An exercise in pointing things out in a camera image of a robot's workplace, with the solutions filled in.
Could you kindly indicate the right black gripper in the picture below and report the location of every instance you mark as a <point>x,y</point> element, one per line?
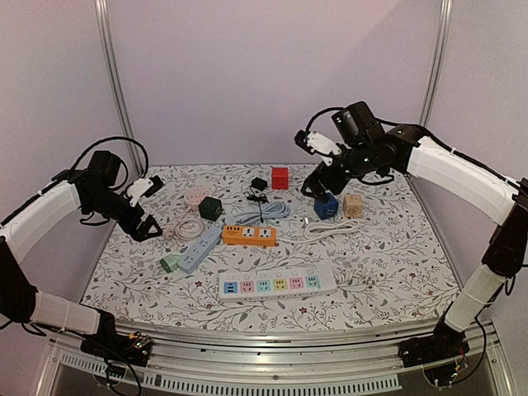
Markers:
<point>323,181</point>

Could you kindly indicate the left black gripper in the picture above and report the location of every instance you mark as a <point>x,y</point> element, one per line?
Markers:
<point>139,233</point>

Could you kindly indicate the blue cube socket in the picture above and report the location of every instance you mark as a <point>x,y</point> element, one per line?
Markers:
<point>326,207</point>

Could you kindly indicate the beige cube socket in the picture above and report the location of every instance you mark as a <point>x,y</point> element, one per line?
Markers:
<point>352,206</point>

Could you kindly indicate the white multicolour power strip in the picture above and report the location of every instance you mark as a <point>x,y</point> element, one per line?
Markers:
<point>277,284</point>

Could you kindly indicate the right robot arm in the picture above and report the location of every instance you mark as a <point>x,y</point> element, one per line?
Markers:
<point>353,143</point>

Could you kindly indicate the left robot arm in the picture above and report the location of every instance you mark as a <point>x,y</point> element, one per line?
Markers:
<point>90,191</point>

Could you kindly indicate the green plug adapter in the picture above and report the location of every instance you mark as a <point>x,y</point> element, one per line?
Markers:
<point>170,263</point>

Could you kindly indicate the red cube socket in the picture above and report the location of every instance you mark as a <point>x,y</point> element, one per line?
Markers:
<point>280,178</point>

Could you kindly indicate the pink round power strip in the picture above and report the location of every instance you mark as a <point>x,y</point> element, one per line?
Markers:
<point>188,225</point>

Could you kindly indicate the light blue power strip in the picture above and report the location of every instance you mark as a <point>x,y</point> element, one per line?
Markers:
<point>199,250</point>

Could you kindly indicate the dark green cube socket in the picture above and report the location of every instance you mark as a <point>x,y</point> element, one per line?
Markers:
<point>210,208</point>

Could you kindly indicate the floral table mat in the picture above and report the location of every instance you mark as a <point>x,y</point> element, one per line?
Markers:
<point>390,268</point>

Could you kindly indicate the orange power strip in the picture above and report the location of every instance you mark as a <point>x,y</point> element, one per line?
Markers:
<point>249,236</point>

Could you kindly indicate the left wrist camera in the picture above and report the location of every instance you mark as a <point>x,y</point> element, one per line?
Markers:
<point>143,187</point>

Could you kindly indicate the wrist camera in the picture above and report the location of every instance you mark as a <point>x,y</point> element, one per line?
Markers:
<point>316,143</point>
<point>143,187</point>

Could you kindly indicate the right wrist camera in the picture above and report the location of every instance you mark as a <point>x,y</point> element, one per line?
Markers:
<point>316,143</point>

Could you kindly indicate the black power adapter with cable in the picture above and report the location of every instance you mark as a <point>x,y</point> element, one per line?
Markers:
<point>256,194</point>

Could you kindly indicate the front aluminium rail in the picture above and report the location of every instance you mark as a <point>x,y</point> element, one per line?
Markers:
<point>362,361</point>

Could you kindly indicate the right aluminium frame post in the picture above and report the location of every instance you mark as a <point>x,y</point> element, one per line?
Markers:
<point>437,60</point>

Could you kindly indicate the aluminium frame post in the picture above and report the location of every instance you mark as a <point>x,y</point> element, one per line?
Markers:
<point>109,55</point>
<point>437,60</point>

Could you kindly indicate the left aluminium frame post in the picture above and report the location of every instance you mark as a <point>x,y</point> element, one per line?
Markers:
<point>109,55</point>

